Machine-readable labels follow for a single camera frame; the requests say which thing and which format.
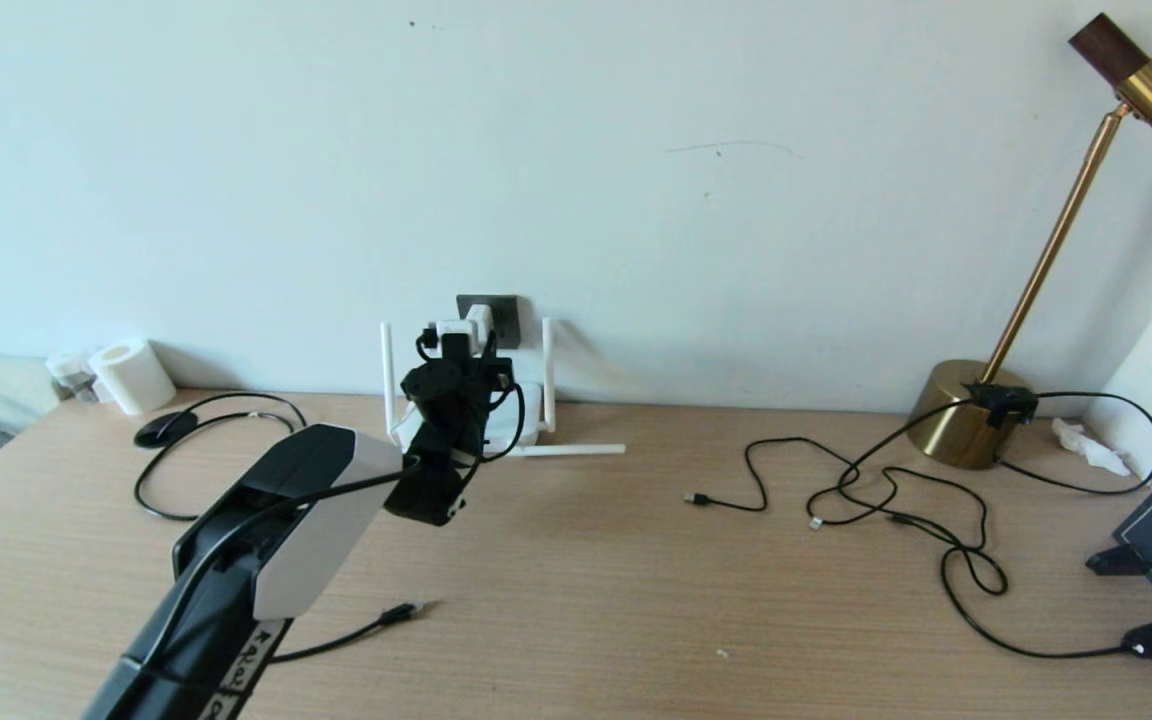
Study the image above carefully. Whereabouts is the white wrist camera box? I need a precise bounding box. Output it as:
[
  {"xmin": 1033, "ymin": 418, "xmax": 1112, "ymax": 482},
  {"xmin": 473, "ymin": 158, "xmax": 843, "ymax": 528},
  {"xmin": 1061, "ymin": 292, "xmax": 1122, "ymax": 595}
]
[{"xmin": 433, "ymin": 319, "xmax": 477, "ymax": 360}]

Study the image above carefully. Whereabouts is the black cable with silver connector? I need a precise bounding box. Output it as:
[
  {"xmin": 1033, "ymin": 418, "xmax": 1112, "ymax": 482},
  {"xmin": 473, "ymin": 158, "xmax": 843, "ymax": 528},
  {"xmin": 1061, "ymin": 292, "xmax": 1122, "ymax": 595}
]
[{"xmin": 807, "ymin": 465, "xmax": 987, "ymax": 554}]

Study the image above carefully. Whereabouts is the short black lamp cord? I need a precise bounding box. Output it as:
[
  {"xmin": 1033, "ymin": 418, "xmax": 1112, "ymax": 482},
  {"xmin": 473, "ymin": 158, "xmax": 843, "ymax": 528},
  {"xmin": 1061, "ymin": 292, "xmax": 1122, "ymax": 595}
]
[{"xmin": 994, "ymin": 391, "xmax": 1152, "ymax": 496}]

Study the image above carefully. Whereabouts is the white wifi router with antennas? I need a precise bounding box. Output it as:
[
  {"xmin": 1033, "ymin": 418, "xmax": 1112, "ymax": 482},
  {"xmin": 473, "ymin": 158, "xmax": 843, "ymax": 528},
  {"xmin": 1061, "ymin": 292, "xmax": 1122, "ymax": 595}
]
[{"xmin": 381, "ymin": 317, "xmax": 627, "ymax": 459}]

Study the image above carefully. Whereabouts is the small clear plastic jar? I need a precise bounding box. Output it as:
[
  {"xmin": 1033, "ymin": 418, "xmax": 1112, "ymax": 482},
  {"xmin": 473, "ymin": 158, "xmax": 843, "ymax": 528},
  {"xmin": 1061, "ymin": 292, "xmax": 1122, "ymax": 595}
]
[{"xmin": 46, "ymin": 350, "xmax": 103, "ymax": 403}]

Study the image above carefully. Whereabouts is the black lamp power cable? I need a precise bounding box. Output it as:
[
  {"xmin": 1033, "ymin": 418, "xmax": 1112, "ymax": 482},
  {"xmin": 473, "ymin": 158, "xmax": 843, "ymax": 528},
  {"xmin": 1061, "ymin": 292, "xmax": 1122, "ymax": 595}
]
[{"xmin": 804, "ymin": 390, "xmax": 1152, "ymax": 661}]

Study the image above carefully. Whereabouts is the white toilet paper roll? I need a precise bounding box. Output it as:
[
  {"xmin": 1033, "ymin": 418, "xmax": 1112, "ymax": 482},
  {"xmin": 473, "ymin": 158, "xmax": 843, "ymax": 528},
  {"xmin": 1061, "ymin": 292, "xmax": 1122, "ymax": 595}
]
[{"xmin": 88, "ymin": 338, "xmax": 178, "ymax": 417}]

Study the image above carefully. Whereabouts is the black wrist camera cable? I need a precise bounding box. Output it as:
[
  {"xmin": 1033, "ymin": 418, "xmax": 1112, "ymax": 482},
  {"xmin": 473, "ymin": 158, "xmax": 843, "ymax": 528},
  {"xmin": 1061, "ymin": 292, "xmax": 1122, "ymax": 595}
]
[{"xmin": 141, "ymin": 325, "xmax": 527, "ymax": 683}]

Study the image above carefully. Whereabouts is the black plastic clip stand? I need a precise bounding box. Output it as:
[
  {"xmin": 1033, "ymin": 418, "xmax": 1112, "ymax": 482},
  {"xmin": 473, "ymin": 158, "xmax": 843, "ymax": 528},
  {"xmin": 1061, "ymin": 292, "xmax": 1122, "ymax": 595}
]
[{"xmin": 1086, "ymin": 545, "xmax": 1152, "ymax": 576}]

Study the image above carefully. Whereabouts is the brass desk lamp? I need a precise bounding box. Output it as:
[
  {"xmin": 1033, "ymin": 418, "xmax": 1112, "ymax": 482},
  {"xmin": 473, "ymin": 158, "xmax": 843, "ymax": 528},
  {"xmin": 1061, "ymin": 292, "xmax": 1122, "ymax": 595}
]
[{"xmin": 906, "ymin": 12, "xmax": 1152, "ymax": 471}]

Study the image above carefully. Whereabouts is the black inline cord switch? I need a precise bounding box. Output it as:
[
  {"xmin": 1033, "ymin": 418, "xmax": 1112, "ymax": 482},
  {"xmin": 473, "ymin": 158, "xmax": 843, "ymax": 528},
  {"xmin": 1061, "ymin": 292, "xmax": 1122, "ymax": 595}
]
[{"xmin": 966, "ymin": 383, "xmax": 1040, "ymax": 430}]

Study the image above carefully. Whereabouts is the black round desk grommet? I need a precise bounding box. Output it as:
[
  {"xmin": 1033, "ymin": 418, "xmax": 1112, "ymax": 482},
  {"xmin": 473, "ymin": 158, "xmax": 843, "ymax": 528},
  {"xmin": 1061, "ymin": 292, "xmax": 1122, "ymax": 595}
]
[{"xmin": 134, "ymin": 410, "xmax": 200, "ymax": 449}]

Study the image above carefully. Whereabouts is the crumpled white tissue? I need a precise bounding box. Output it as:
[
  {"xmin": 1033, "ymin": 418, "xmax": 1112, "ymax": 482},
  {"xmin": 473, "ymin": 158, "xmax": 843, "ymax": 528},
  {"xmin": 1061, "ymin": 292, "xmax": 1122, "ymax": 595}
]
[{"xmin": 1052, "ymin": 417, "xmax": 1133, "ymax": 476}]

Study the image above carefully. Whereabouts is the black USB cable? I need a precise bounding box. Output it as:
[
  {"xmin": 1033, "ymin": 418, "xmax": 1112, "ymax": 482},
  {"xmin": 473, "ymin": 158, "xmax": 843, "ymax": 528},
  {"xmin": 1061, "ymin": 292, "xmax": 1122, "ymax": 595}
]
[{"xmin": 684, "ymin": 436, "xmax": 1010, "ymax": 598}]

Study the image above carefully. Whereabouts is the grey wall power socket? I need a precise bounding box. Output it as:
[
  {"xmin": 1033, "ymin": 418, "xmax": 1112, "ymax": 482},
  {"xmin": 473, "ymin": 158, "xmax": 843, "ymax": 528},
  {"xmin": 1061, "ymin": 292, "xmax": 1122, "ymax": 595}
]
[{"xmin": 457, "ymin": 294, "xmax": 520, "ymax": 350}]

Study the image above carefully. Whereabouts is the black ethernet cable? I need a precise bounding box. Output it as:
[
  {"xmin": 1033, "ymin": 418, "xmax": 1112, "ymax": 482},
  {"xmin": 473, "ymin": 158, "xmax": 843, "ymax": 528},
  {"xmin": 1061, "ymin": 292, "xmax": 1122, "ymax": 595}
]
[{"xmin": 134, "ymin": 392, "xmax": 425, "ymax": 664}]

